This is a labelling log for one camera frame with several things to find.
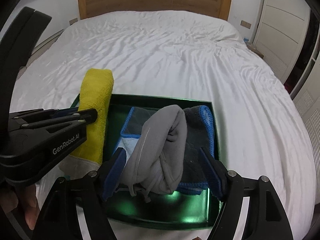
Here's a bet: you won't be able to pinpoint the yellow cleaning cloth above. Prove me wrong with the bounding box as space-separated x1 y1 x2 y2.
58 68 115 178

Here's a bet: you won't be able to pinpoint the white bed duvet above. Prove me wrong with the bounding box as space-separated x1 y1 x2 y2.
10 11 316 239

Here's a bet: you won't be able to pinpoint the left wall switch plate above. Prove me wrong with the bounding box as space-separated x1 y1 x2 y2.
69 18 78 25

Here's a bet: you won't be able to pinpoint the wooden headboard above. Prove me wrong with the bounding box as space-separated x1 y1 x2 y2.
78 0 232 21

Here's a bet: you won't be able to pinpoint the right wall switch plate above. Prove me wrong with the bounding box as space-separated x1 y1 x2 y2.
240 20 252 29

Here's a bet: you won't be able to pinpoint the person's left hand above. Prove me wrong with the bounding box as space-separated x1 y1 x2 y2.
0 184 41 231

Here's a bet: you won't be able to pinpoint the wall switch plate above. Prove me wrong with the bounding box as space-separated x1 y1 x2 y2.
69 18 78 25
240 20 252 29

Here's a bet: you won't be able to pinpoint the grey cloth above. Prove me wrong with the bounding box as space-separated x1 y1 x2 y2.
120 105 188 202

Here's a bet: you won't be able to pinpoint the green metal tray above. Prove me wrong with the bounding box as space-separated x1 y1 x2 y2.
103 94 219 230

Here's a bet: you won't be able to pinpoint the right wooden nightstand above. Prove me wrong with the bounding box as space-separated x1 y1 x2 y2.
246 43 264 59

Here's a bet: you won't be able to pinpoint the white radiator cover panels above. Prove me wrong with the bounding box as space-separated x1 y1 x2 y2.
16 29 64 80

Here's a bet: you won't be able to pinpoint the white wardrobe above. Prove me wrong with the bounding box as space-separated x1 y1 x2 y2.
251 0 320 140

